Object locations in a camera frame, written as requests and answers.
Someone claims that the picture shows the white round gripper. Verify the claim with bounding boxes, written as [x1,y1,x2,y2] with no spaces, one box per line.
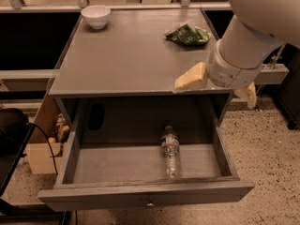
[173,40,262,109]

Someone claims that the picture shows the clear plastic water bottle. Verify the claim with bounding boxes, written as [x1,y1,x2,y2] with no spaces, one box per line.
[160,126,181,179]

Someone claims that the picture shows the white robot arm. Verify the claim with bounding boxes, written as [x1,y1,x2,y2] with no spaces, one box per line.
[173,0,300,109]

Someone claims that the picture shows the grey open top drawer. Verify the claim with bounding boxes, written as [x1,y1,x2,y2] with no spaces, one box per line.
[38,97,254,211]

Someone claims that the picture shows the round metal drawer knob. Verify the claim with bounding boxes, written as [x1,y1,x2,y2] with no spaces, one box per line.
[146,199,155,208]

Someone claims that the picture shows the green snack bag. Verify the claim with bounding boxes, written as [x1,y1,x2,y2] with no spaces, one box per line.
[164,23,211,46]

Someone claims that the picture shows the grey wooden cabinet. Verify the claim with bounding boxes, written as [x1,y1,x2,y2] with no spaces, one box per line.
[50,9,231,148]

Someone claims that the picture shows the white ceramic bowl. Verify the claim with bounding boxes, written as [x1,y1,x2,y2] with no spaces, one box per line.
[81,5,111,29]

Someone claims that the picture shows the toys in cardboard box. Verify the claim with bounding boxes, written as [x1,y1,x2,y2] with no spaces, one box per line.
[48,113,70,143]

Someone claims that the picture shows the cardboard box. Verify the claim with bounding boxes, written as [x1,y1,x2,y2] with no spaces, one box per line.
[25,96,62,174]

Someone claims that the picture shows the black chair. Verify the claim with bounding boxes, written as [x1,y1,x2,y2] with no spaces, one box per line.
[0,108,34,196]

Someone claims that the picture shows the metal frame rail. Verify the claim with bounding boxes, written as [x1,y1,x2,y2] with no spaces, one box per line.
[254,64,289,84]

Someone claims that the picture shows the black cable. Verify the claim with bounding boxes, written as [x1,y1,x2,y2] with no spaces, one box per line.
[27,122,60,176]

